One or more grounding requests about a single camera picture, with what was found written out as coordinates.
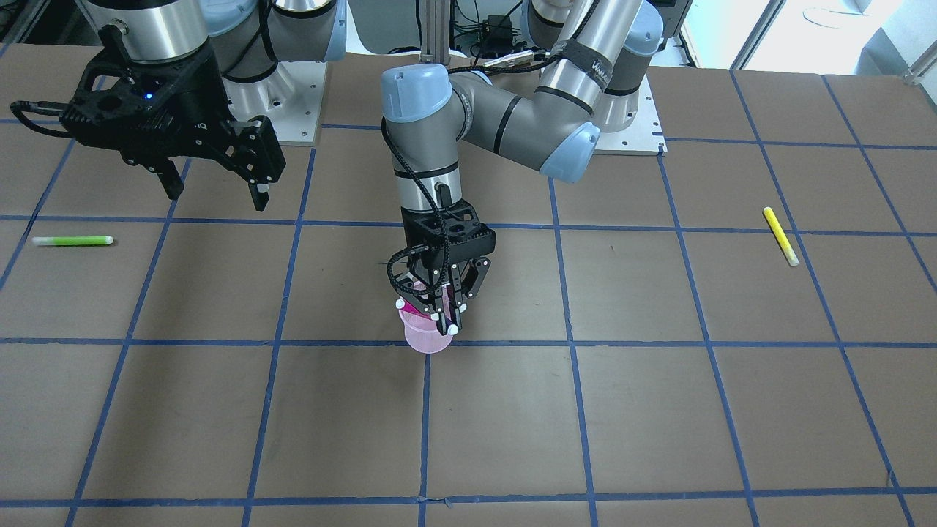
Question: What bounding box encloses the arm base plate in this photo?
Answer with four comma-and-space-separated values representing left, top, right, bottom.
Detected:
594, 76, 668, 156
223, 62, 328, 146

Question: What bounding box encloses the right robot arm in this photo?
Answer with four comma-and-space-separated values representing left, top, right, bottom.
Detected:
59, 1, 348, 211

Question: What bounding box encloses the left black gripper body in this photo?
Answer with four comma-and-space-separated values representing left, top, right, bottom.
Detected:
388, 202, 491, 308

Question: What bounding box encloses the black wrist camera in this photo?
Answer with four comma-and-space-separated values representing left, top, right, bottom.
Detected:
401, 199, 496, 260
58, 62, 160, 148

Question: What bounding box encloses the pink marker pen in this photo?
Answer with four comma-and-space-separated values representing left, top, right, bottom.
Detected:
403, 303, 438, 320

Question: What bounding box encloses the aluminium frame post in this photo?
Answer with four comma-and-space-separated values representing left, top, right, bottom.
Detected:
417, 0, 452, 66

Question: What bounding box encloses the purple marker pen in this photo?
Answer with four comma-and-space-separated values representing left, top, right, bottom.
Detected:
441, 284, 452, 319

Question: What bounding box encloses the green marker pen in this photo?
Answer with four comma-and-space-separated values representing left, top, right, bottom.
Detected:
31, 236, 115, 247

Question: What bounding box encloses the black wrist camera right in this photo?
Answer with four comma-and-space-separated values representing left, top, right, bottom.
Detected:
58, 62, 160, 148

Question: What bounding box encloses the pink mesh cup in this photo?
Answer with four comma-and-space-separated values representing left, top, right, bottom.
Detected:
395, 297, 460, 354

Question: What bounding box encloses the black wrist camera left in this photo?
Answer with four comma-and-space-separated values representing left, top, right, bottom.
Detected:
401, 199, 496, 260

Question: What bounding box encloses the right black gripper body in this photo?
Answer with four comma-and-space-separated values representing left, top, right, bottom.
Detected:
97, 44, 285, 184

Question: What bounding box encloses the yellow marker pen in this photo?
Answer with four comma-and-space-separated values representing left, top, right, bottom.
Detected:
762, 206, 800, 267

